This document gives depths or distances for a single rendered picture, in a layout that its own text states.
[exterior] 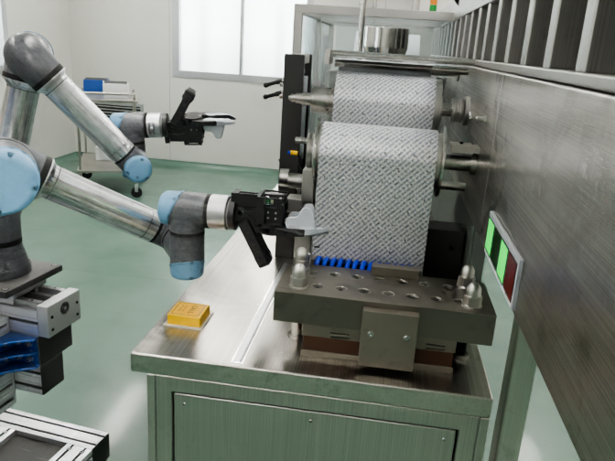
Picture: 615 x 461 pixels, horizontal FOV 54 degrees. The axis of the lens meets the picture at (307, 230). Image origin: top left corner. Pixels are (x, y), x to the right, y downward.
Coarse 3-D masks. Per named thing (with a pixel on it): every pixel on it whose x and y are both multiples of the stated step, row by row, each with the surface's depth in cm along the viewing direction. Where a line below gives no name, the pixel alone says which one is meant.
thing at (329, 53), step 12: (324, 60) 145; (360, 60) 144; (372, 60) 148; (396, 60) 144; (408, 60) 143; (420, 60) 143; (432, 60) 142; (444, 60) 142; (456, 60) 142; (468, 60) 141
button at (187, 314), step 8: (184, 304) 127; (192, 304) 128; (200, 304) 128; (176, 312) 123; (184, 312) 124; (192, 312) 124; (200, 312) 124; (208, 312) 127; (168, 320) 123; (176, 320) 122; (184, 320) 122; (192, 320) 122; (200, 320) 122
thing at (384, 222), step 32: (320, 192) 124; (352, 192) 123; (384, 192) 122; (416, 192) 121; (320, 224) 126; (352, 224) 125; (384, 224) 124; (416, 224) 123; (352, 256) 127; (384, 256) 126; (416, 256) 125
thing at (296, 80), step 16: (288, 64) 150; (304, 64) 150; (288, 80) 151; (304, 80) 158; (288, 112) 154; (304, 112) 164; (288, 128) 155; (304, 128) 167; (288, 144) 156; (304, 144) 170; (288, 160) 157; (304, 160) 171; (288, 192) 160; (288, 240) 164; (288, 256) 165
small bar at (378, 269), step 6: (372, 264) 122; (378, 264) 122; (384, 264) 122; (390, 264) 122; (372, 270) 121; (378, 270) 121; (384, 270) 121; (390, 270) 120; (396, 270) 120; (402, 270) 120; (408, 270) 120; (414, 270) 120; (396, 276) 121; (402, 276) 121; (408, 276) 120; (414, 276) 120
